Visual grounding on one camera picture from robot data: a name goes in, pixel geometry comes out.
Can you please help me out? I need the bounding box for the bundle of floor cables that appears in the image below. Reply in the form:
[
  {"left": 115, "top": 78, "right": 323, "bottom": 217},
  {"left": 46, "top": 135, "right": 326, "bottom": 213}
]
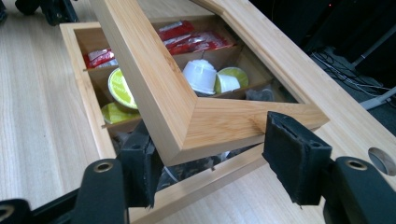
[{"left": 310, "top": 50, "right": 395, "bottom": 91}]

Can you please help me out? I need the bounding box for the white capsule with green lid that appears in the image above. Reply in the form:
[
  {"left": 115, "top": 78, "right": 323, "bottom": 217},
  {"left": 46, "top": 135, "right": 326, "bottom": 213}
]
[
  {"left": 181, "top": 59, "right": 219, "bottom": 95},
  {"left": 101, "top": 102, "right": 142, "bottom": 126},
  {"left": 107, "top": 67, "right": 139, "bottom": 111},
  {"left": 214, "top": 66, "right": 250, "bottom": 95}
]

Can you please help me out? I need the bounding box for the stack of red tea packets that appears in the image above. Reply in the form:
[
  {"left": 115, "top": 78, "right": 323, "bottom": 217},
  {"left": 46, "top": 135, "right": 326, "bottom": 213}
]
[{"left": 83, "top": 20, "right": 235, "bottom": 70}]

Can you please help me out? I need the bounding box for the white desk frame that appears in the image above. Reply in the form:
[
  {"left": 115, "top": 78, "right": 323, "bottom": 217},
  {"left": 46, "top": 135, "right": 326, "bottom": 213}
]
[{"left": 351, "top": 24, "right": 396, "bottom": 111}]

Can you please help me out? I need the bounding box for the wooden tea box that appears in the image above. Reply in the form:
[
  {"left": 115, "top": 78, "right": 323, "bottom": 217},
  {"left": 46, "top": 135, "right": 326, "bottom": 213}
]
[{"left": 59, "top": 0, "right": 331, "bottom": 224}]

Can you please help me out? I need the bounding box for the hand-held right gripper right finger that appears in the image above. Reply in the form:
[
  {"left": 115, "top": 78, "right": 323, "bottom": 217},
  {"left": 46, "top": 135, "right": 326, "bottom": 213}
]
[{"left": 262, "top": 111, "right": 333, "bottom": 206}]

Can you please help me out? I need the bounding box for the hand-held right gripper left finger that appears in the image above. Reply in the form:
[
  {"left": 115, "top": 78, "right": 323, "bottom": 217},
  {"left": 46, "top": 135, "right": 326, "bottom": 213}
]
[{"left": 116, "top": 120, "right": 164, "bottom": 209}]

